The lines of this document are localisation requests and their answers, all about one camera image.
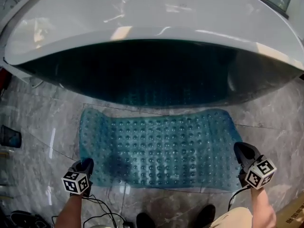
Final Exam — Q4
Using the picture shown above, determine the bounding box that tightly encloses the blue translucent studded bath mat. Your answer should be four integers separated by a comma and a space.
79, 107, 243, 190

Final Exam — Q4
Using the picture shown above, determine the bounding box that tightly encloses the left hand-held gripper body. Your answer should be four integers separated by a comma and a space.
61, 158, 95, 198

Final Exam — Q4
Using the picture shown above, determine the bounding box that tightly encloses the person's left forearm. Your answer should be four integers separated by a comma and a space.
53, 193, 84, 228

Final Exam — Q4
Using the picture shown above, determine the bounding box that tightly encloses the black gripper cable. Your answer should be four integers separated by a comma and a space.
51, 194, 127, 228
227, 185, 250, 211

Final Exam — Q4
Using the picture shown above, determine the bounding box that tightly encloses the person's beige trouser leg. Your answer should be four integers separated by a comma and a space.
209, 207, 254, 228

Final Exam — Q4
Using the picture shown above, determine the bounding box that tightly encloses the black sneaker with white sole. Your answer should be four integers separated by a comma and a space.
10, 210, 52, 228

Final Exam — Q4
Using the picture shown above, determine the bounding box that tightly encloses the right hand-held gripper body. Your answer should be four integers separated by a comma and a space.
233, 142, 277, 190

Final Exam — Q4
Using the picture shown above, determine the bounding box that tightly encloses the person's right forearm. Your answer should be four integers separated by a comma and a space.
250, 186, 277, 228

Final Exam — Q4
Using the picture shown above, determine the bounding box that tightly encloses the person's black shoe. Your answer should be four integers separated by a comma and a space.
136, 212, 157, 228
196, 204, 217, 228

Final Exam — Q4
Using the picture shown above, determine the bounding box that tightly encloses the black mesh waste bin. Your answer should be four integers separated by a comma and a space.
0, 124, 23, 149

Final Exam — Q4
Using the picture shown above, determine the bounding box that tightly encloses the white bathtub with dark panel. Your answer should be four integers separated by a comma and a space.
3, 0, 304, 109

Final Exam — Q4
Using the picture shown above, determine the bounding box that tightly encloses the brown cardboard box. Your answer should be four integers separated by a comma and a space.
275, 193, 304, 228

